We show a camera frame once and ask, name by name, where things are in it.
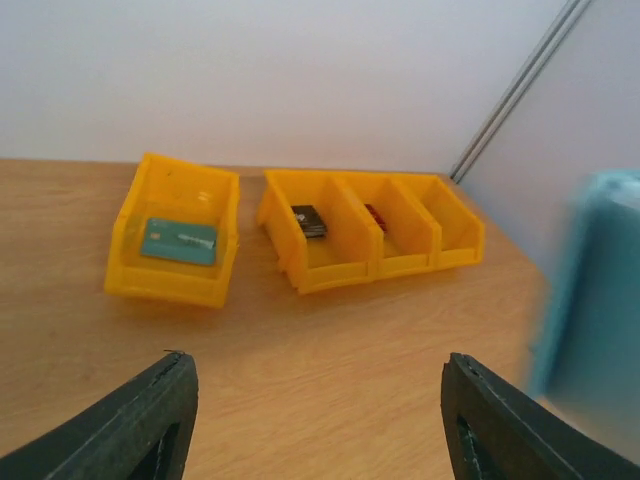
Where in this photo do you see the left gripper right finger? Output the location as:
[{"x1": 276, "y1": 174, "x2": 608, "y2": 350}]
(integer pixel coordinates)
[{"x1": 441, "y1": 353, "x2": 639, "y2": 479}]

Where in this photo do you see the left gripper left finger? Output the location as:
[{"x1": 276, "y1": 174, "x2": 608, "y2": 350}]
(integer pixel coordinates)
[{"x1": 1, "y1": 351, "x2": 198, "y2": 479}]

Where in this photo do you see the blue card holder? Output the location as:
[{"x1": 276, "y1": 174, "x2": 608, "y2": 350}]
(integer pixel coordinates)
[{"x1": 528, "y1": 170, "x2": 639, "y2": 408}]

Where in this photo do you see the teal credit card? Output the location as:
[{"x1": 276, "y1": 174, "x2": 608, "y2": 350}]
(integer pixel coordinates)
[{"x1": 140, "y1": 218, "x2": 217, "y2": 266}]

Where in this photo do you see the red card in bin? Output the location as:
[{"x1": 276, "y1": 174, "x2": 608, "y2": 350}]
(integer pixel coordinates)
[{"x1": 365, "y1": 204, "x2": 387, "y2": 233}]

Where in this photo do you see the yellow bin with black card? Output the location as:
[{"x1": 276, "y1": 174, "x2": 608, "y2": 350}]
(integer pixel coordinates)
[{"x1": 257, "y1": 169, "x2": 382, "y2": 294}]

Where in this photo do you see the black credit card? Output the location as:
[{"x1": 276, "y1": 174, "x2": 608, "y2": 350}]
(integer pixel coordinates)
[{"x1": 291, "y1": 205, "x2": 328, "y2": 239}]

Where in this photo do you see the single yellow bin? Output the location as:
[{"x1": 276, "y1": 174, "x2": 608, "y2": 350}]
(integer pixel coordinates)
[{"x1": 104, "y1": 153, "x2": 240, "y2": 308}]

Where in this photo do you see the right aluminium frame post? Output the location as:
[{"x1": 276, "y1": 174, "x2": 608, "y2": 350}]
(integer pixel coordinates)
[{"x1": 448, "y1": 0, "x2": 592, "y2": 183}]

